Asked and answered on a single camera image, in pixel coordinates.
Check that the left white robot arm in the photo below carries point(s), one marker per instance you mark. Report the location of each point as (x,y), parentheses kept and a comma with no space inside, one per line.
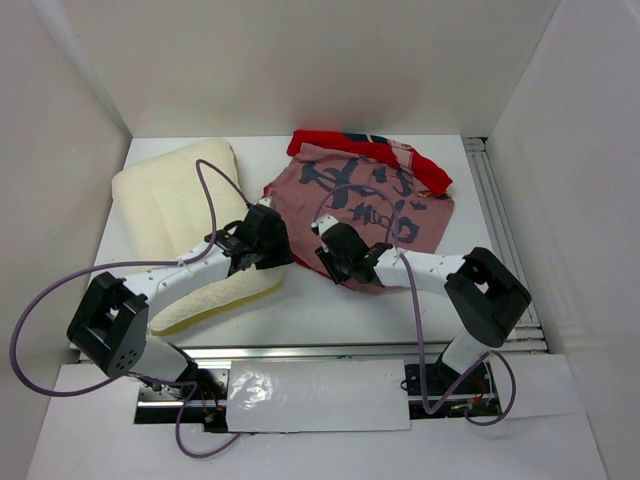
(110,325)

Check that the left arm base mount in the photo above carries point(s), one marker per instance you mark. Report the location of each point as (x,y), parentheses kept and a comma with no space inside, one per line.
(205,408)

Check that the aluminium side rail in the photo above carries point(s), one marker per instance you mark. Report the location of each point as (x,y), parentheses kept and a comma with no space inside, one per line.
(528,334)

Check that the white cover plate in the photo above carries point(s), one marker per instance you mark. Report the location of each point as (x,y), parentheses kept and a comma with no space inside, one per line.
(317,396)

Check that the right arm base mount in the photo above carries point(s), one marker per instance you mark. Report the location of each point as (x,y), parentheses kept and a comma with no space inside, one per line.
(476,395)

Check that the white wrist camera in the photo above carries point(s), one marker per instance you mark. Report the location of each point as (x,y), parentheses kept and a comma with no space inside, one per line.
(322,224)
(267,202)

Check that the red printed pillowcase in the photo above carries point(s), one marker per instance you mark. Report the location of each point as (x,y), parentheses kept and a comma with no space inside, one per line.
(372,183)

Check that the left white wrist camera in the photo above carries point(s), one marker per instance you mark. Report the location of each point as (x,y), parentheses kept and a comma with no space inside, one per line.
(267,202)

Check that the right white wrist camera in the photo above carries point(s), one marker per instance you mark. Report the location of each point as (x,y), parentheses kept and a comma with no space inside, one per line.
(322,224)

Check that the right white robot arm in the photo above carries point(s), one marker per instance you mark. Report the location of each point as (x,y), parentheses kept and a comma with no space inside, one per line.
(487,297)

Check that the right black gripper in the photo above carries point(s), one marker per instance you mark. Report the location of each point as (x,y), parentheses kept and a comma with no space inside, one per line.
(326,255)

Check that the cream memory foam pillow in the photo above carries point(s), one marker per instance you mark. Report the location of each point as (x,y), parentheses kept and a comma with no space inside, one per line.
(165,213)

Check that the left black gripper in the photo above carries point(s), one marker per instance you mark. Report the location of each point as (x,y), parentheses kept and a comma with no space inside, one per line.
(282,253)

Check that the aluminium front rail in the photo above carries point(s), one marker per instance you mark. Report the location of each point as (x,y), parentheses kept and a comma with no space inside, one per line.
(303,352)

